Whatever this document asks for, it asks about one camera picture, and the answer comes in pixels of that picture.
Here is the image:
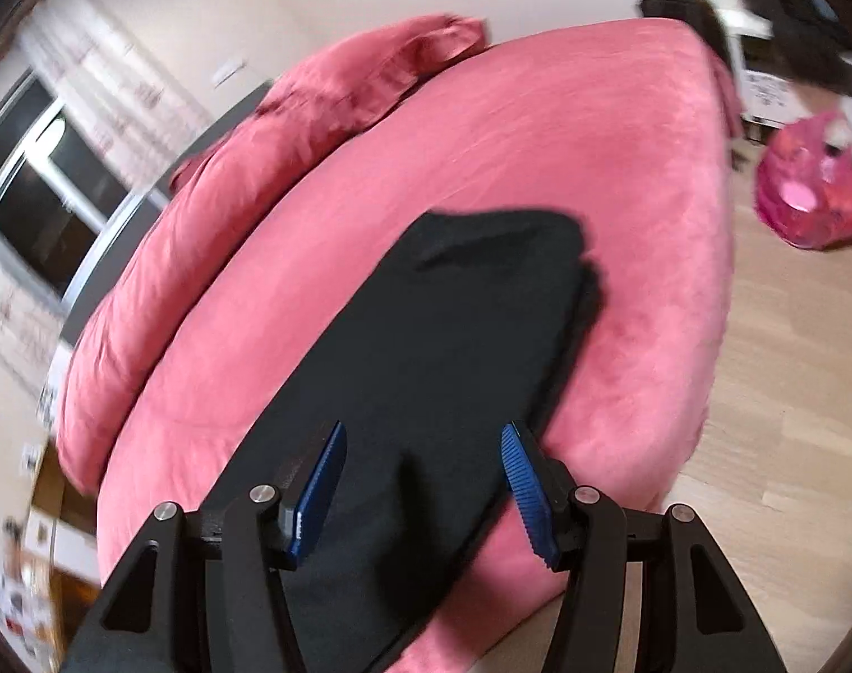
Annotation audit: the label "wooden desk shelf unit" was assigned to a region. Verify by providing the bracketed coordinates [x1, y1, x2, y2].
[0, 441, 100, 671]

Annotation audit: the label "patterned curtain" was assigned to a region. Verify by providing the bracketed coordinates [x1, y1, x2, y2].
[17, 0, 211, 188]

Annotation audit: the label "window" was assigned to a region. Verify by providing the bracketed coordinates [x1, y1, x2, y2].
[0, 73, 167, 311]

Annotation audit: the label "pink bed cover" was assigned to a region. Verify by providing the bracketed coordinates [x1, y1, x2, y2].
[62, 15, 731, 671]

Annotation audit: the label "pink folded duvet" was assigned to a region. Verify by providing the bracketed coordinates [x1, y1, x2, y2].
[56, 14, 488, 495]

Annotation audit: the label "pink plastic bag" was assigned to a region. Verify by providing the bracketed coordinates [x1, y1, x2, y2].
[754, 111, 852, 251]

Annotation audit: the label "black pants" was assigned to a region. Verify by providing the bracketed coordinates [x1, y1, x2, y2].
[205, 210, 599, 671]

